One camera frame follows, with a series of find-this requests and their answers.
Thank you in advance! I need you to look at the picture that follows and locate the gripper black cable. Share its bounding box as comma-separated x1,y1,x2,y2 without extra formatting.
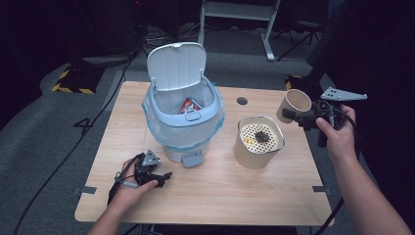
312,99,359,235
107,153,145,207

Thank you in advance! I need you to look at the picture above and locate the white and blue pedal bin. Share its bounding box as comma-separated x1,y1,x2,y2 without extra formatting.
142,41,226,169

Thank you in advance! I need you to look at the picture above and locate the grey tape strip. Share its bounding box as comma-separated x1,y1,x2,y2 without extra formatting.
311,185,333,196
72,185,98,196

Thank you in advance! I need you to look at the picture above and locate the white metal stand frame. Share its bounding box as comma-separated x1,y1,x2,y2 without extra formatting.
195,0,283,63

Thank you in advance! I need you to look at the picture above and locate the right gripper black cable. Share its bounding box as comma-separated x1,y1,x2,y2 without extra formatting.
312,99,359,235

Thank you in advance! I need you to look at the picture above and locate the person's right hand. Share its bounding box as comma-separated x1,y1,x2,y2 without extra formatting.
315,104,359,165

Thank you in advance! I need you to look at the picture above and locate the beige round container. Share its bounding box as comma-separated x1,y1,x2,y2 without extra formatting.
232,116,287,170

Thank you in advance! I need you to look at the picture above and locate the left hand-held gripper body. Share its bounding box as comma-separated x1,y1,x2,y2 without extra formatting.
133,149,162,188

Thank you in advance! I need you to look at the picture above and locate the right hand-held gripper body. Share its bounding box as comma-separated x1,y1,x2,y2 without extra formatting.
293,86,369,132

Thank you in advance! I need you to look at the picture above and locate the dark wet tea residue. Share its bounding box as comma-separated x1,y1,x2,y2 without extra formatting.
254,130,271,144

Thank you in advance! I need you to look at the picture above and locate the tangle of floor cables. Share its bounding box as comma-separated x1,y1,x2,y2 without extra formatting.
142,22,204,51

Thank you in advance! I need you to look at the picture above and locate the long black floor cable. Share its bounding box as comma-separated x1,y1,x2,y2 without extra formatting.
12,48,145,235

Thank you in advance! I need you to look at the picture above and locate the black tripod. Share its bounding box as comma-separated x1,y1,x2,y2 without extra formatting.
276,19,328,63

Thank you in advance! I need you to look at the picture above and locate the brown paper cup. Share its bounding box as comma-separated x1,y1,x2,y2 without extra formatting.
275,88,313,124

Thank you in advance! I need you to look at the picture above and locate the translucent blue bin liner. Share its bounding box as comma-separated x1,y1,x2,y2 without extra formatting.
142,77,226,153

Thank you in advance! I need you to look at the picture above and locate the colourful snack box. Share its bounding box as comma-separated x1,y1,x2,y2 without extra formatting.
178,96,204,115

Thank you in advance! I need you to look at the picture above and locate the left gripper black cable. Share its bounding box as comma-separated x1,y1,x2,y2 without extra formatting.
107,153,145,207

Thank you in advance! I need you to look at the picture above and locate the person's left hand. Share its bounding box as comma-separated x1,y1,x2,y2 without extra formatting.
107,158,160,215

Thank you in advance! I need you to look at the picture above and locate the perforated beige strainer insert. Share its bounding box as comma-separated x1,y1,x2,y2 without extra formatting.
239,121,282,155

